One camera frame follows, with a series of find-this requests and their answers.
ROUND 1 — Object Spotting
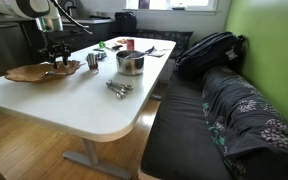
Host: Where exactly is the white framed window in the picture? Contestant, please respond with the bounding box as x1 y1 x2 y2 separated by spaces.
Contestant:
125 0 220 14

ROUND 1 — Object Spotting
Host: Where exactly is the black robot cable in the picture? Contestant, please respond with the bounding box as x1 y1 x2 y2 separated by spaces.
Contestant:
49 0 94 36

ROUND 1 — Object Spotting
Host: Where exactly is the silver packet in pot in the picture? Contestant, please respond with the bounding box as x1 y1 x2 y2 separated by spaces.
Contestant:
125 45 156 60

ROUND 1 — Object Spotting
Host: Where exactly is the black bench seat cushion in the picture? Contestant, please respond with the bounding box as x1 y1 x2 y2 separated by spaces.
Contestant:
140 65 239 180

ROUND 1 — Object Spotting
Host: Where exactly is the black bag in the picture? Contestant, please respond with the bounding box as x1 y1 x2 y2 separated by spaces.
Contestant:
113 11 139 35

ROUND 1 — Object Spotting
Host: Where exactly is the dark kitchen cabinet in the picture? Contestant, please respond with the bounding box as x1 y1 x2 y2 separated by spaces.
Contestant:
0 19 52 81

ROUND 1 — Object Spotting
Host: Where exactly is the small windowsill ornament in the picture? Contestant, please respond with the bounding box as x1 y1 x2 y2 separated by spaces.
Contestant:
171 2 187 11

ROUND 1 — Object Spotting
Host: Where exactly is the brown wooden tray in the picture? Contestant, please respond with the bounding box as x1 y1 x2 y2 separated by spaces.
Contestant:
4 59 82 84

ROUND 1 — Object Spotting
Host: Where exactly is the grey metal table leg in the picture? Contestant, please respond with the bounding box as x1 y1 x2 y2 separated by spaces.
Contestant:
62 137 134 180

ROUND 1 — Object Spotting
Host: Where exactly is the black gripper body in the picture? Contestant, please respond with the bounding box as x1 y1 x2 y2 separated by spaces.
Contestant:
38 40 73 64

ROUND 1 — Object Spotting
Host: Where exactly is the steel cooking pot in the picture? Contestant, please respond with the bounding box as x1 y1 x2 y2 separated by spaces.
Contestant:
115 49 146 77

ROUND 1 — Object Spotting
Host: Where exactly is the dark foil packet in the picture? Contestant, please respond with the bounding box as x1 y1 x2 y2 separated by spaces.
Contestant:
111 43 124 52

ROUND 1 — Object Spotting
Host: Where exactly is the black backpack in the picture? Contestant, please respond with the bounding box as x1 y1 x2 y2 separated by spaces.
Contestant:
173 31 247 81

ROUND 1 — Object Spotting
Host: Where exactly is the red soda can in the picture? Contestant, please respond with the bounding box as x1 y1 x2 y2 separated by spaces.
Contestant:
125 38 136 52

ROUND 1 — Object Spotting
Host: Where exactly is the dark patterned corner cushion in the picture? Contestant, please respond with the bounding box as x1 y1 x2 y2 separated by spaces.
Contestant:
135 28 194 60

